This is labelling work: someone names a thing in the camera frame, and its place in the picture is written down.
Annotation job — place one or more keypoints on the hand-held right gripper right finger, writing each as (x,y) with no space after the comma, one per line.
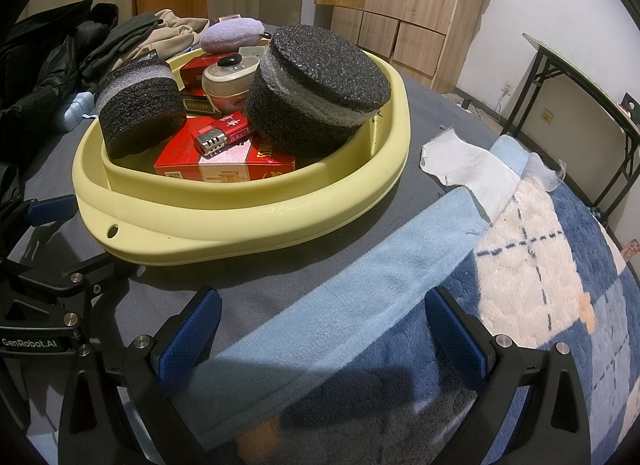
(455,330)

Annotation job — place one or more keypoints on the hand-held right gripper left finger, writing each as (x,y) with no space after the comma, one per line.
(192,330)

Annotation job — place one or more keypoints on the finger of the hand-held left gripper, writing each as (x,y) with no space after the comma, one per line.
(50,209)
(90,270)

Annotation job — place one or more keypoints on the yellow plastic basin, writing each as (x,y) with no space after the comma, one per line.
(250,215)

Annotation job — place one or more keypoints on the small dark foam cylinder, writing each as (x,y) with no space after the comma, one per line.
(140,110)

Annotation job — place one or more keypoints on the red and silver carton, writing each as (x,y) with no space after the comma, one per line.
(225,167)

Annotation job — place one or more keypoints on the large dark foam cylinder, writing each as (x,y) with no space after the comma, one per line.
(320,90)

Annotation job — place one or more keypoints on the light blue pill box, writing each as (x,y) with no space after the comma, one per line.
(75,110)

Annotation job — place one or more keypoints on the blue checkered plush blanket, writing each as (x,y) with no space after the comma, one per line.
(525,245)

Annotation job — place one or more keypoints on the grey bed sheet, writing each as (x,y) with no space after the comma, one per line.
(300,265)

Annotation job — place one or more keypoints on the black jacket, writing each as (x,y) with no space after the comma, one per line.
(40,70)

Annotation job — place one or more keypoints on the silver lighter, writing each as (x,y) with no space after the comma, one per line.
(210,142)

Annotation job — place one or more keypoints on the dark grey garment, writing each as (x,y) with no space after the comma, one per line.
(125,37)

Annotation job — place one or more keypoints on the red box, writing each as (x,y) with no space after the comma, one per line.
(197,72)

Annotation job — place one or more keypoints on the round cream jar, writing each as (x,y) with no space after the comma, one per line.
(227,85)

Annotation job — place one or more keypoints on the beige garment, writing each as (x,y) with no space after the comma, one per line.
(182,30)

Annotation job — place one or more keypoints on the purple pouch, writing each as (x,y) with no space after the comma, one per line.
(232,35)

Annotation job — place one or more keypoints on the black folding table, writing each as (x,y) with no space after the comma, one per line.
(575,95)

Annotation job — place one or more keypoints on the light wooden cabinet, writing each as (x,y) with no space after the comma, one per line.
(400,5)

